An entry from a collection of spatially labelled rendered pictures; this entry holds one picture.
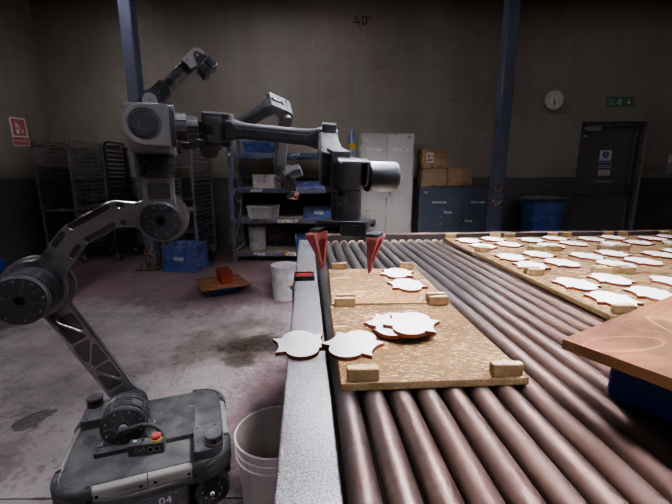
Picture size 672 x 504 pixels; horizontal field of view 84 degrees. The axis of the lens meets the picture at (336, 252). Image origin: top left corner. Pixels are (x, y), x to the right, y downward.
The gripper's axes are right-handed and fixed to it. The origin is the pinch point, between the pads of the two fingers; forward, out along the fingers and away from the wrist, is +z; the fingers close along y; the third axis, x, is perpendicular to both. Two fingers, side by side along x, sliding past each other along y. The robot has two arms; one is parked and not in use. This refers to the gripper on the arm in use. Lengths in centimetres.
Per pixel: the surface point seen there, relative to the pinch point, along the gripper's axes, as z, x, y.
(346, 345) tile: 18.2, -3.6, 0.8
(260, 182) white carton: -9, -435, 283
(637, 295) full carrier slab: 17, -66, -71
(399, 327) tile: 16.1, -12.5, -8.8
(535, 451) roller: 20.8, 13.9, -33.3
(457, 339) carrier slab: 19.0, -17.1, -21.2
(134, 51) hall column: -171, -325, 392
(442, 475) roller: 21.0, 22.9, -21.3
